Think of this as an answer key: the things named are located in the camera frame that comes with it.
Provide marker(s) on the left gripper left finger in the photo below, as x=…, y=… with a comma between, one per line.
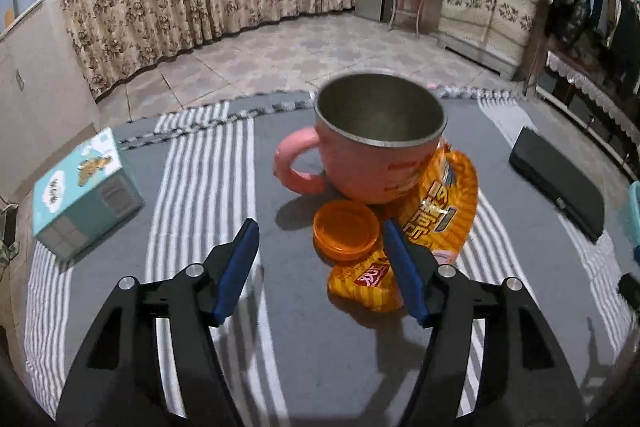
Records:
x=115, y=377

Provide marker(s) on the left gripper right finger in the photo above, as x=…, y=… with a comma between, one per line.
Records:
x=525, y=378

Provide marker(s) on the orange snack wrapper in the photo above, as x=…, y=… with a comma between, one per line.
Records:
x=437, y=213

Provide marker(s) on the light blue tissue box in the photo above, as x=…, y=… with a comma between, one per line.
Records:
x=84, y=196

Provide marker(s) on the black glasses case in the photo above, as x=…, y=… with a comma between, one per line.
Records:
x=555, y=176

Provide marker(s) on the grey striped tablecloth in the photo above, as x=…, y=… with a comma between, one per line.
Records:
x=292, y=355

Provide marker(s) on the light blue laundry basket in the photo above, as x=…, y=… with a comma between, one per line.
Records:
x=630, y=216

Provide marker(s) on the orange plastic lid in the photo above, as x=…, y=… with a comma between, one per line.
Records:
x=344, y=230

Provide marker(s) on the low shelf with lace cover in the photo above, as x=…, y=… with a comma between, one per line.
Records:
x=608, y=121

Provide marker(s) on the white cabinet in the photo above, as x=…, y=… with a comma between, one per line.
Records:
x=46, y=105

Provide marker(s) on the pink metal mug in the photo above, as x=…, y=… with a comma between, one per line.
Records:
x=374, y=134

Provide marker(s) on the cloth covered cabinet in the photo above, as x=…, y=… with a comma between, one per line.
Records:
x=493, y=33

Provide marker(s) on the clothes rack with garments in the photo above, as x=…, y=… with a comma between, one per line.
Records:
x=598, y=39

